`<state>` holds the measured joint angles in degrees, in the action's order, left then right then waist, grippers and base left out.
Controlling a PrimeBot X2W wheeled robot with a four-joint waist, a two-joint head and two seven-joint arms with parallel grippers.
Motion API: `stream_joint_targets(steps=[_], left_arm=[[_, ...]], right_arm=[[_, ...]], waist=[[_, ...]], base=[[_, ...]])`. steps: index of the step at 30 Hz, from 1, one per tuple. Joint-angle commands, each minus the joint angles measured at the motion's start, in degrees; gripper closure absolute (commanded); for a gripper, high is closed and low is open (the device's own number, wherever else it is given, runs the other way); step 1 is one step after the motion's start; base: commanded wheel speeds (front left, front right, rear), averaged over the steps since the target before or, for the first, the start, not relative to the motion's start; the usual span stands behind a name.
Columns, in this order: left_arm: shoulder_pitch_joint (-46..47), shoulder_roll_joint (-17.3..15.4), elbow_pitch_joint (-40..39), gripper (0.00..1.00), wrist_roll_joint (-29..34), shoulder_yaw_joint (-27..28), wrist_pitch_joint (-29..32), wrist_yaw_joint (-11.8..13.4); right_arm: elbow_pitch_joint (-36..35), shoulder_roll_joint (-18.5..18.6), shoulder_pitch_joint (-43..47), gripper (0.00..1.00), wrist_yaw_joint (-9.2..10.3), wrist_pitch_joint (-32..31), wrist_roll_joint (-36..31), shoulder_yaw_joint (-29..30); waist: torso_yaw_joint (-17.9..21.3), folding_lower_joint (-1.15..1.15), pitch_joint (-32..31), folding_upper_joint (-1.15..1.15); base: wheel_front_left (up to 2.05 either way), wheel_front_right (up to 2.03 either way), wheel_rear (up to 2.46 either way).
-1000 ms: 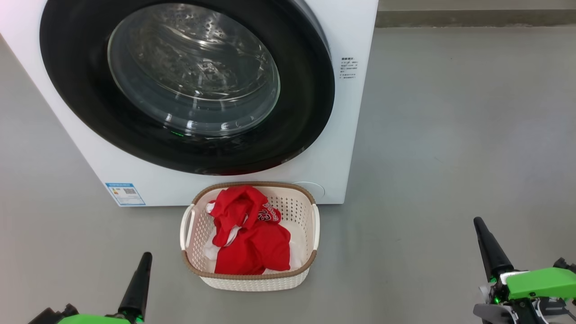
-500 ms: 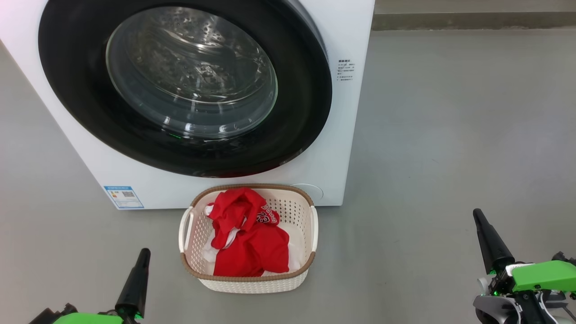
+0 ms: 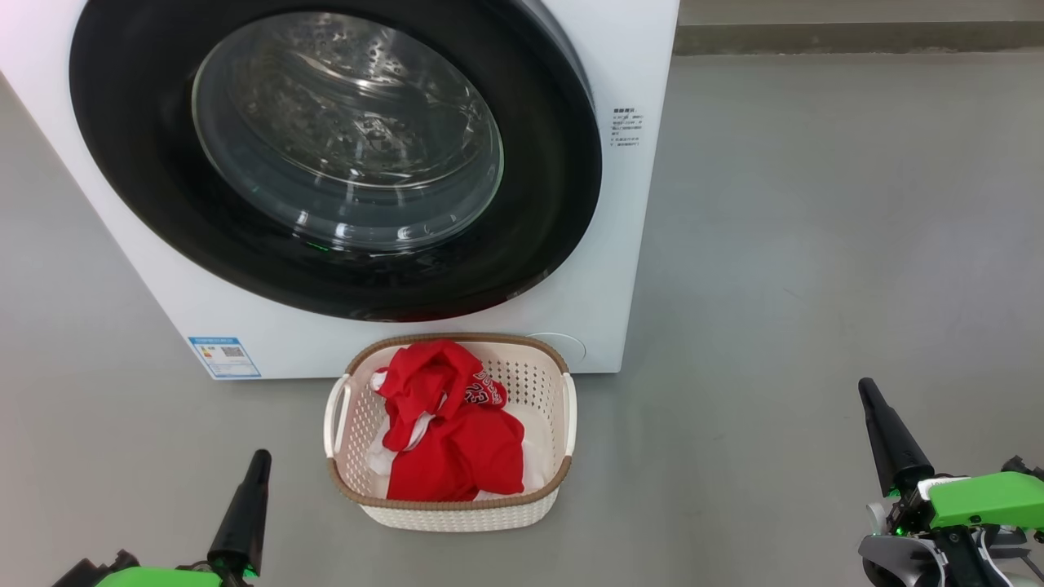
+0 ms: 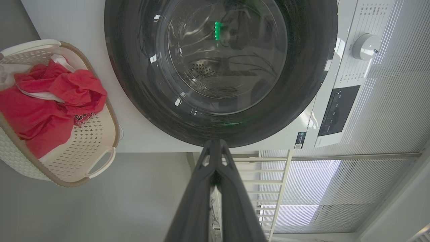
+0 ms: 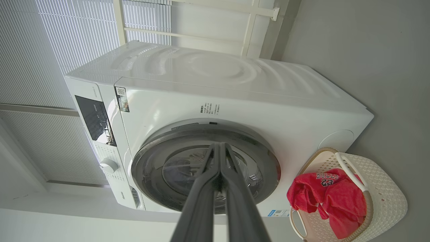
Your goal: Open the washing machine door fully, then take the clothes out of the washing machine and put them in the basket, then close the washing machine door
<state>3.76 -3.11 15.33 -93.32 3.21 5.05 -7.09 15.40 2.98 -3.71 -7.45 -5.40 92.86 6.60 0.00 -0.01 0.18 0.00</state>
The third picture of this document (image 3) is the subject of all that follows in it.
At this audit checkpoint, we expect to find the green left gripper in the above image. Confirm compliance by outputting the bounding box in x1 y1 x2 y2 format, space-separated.
51 449 272 587

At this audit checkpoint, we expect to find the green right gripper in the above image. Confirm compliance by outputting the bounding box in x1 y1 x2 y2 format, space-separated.
858 377 1044 587

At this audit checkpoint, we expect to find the red and white garment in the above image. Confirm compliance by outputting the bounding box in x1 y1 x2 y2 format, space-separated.
367 340 527 502

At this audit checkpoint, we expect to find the black-rimmed glass washer door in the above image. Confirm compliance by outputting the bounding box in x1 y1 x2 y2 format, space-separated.
69 0 603 323

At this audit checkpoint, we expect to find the cream basket with brown rim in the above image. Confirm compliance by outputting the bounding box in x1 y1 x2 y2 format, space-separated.
323 333 578 532

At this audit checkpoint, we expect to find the white front-load washing machine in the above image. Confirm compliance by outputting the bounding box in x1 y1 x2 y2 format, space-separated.
0 0 680 381

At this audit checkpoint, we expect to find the stainless steel washing machine drum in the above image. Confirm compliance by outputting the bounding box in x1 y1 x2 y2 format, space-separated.
192 12 504 252

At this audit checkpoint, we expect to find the blue energy label sticker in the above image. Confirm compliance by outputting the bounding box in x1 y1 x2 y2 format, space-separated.
188 336 262 379

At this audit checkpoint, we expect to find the round white filter cover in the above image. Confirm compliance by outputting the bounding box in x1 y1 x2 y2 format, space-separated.
526 332 587 372

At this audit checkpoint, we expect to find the grey baseboard strip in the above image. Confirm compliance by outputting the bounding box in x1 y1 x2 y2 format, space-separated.
675 22 1044 56

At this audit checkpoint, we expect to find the printed text notice label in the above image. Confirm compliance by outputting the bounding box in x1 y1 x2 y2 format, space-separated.
612 106 645 148

